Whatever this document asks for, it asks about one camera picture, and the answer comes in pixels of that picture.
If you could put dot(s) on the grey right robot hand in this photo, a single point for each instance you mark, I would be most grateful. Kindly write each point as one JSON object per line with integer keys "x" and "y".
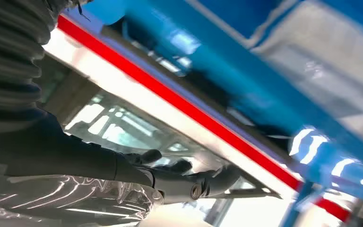
{"x": 59, "y": 156}

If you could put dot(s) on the blue metal shelf rack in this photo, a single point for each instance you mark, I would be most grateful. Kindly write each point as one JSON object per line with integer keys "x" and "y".
{"x": 231, "y": 62}

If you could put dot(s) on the white car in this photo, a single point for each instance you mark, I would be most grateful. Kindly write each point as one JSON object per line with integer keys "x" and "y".
{"x": 131, "y": 84}

